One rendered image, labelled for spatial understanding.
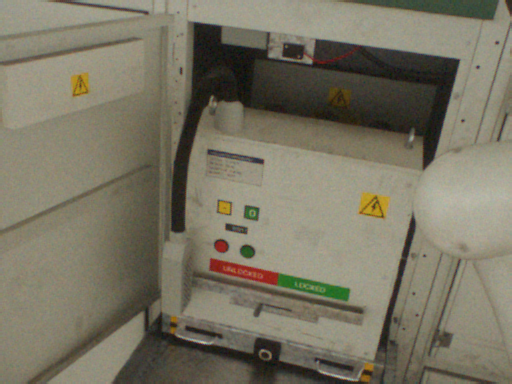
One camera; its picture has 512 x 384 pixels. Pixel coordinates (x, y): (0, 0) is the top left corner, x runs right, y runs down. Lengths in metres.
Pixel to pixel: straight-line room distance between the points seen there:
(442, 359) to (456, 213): 1.07
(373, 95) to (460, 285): 0.74
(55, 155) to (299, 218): 0.50
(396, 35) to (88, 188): 0.71
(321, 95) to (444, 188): 1.43
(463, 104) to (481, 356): 0.63
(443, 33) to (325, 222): 0.44
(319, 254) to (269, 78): 0.87
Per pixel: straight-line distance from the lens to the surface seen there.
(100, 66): 1.19
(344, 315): 1.26
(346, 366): 1.38
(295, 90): 1.95
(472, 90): 1.29
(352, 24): 1.26
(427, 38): 1.26
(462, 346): 1.54
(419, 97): 1.92
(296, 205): 1.19
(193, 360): 1.41
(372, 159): 1.16
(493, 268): 1.00
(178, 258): 1.20
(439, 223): 0.54
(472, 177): 0.53
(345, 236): 1.20
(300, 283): 1.28
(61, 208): 1.22
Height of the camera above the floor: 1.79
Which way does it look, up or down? 30 degrees down
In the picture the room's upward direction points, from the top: 6 degrees clockwise
